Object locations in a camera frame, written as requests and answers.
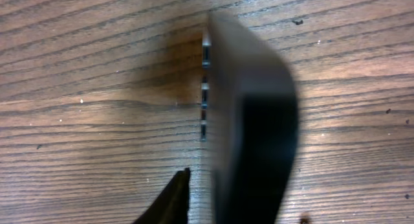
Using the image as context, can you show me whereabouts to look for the smartphone with lit screen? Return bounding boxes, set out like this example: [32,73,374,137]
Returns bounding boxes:
[202,13,300,223]

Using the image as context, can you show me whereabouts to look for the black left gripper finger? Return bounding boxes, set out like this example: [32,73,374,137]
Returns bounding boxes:
[133,168,191,224]

